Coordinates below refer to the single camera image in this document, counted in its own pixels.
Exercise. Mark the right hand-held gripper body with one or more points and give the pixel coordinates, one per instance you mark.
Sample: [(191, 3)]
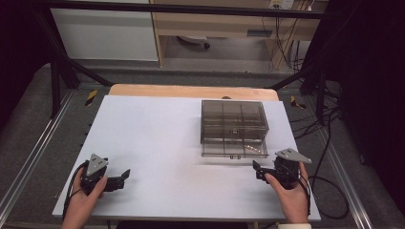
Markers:
[(291, 155)]

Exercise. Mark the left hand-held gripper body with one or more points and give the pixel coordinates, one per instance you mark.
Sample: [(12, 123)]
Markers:
[(95, 165)]

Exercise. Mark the smoky clear pull-out drawer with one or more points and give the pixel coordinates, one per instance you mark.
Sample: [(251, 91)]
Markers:
[(216, 149)]

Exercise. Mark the smoky clear drawer organizer box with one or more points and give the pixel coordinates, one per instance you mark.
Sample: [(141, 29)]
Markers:
[(234, 114)]

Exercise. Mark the person's left hand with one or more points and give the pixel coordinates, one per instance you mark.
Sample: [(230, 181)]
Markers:
[(82, 200)]

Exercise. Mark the person's right hand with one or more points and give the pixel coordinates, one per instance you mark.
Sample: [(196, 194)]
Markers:
[(293, 203)]

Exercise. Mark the white board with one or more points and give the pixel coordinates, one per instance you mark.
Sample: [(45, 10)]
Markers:
[(143, 133)]

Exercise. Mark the yellow black tape strip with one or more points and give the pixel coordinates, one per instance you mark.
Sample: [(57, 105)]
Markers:
[(294, 101), (91, 98)]

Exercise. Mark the light wooden table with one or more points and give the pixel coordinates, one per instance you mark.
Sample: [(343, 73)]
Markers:
[(191, 91)]

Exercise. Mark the black curtain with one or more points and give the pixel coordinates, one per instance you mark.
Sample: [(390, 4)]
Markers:
[(375, 79), (16, 47)]

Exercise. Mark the white cabinet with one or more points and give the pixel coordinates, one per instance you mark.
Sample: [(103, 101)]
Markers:
[(105, 35)]

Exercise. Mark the wooden office desk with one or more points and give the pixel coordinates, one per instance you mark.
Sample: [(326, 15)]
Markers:
[(216, 27)]

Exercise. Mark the white office chair base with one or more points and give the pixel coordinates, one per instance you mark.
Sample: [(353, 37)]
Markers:
[(194, 39)]

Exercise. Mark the white power strip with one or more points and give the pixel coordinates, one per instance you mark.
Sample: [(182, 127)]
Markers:
[(281, 3)]

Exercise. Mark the aluminium floor rail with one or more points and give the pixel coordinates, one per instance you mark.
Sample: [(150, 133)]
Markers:
[(348, 191), (36, 149)]

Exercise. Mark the black metal frame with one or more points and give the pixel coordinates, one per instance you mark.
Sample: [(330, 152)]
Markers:
[(191, 9)]

